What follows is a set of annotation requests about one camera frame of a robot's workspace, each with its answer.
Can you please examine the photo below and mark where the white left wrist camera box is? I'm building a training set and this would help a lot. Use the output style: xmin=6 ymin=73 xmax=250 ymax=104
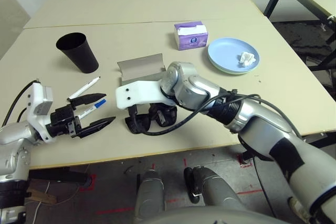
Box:
xmin=26 ymin=82 xmax=55 ymax=143

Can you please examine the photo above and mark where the white tissue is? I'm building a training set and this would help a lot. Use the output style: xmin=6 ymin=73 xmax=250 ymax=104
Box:
xmin=237 ymin=51 xmax=257 ymax=67

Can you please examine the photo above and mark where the purple tissue pack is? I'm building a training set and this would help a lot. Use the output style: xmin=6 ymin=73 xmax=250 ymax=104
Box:
xmin=174 ymin=20 xmax=209 ymax=51

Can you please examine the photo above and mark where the light blue plate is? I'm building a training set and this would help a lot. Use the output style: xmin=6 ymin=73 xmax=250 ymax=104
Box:
xmin=207 ymin=37 xmax=260 ymax=74

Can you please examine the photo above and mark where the grey robot right leg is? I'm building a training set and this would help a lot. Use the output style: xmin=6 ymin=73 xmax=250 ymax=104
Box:
xmin=183 ymin=165 xmax=246 ymax=211

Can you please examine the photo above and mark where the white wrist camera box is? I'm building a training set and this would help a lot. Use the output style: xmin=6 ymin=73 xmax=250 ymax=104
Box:
xmin=26 ymin=82 xmax=55 ymax=143
xmin=115 ymin=79 xmax=165 ymax=110

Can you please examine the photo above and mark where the grey robot leg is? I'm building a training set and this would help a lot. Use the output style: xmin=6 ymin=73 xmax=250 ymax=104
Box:
xmin=133 ymin=170 xmax=166 ymax=219
xmin=183 ymin=165 xmax=246 ymax=211

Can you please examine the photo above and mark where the grey glasses case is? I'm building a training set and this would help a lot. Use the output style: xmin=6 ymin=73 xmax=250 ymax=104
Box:
xmin=117 ymin=53 xmax=169 ymax=86

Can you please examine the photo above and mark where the white tie on side table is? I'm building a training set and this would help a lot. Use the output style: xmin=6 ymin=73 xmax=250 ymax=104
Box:
xmin=321 ymin=14 xmax=336 ymax=32

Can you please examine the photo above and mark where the light green plate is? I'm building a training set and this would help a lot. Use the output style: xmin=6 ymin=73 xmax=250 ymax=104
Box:
xmin=208 ymin=58 xmax=259 ymax=76

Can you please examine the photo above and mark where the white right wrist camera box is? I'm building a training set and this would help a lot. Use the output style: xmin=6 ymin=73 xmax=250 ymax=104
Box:
xmin=115 ymin=79 xmax=165 ymax=110

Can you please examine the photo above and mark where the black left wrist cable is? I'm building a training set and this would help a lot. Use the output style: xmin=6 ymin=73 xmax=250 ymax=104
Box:
xmin=1 ymin=78 xmax=38 ymax=127

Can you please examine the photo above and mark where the white pen with black tip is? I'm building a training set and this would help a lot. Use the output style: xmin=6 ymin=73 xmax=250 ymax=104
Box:
xmin=67 ymin=76 xmax=102 ymax=101

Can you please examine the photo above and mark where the white marker with blue cap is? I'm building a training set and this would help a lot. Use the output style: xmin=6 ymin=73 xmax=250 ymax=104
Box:
xmin=76 ymin=99 xmax=108 ymax=120

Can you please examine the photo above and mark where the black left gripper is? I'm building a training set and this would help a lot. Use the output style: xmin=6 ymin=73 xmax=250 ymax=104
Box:
xmin=49 ymin=92 xmax=117 ymax=139

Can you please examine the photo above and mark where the grey robot torso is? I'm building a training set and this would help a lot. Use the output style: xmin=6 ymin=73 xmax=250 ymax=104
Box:
xmin=132 ymin=205 xmax=292 ymax=224

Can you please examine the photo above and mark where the black plastic cup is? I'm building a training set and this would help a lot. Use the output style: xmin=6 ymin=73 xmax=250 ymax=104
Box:
xmin=56 ymin=32 xmax=100 ymax=74

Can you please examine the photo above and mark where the grey robot left leg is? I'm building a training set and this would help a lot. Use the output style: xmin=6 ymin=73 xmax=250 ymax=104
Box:
xmin=133 ymin=170 xmax=166 ymax=219

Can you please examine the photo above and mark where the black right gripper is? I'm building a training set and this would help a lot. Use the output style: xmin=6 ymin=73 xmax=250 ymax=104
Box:
xmin=148 ymin=103 xmax=178 ymax=128

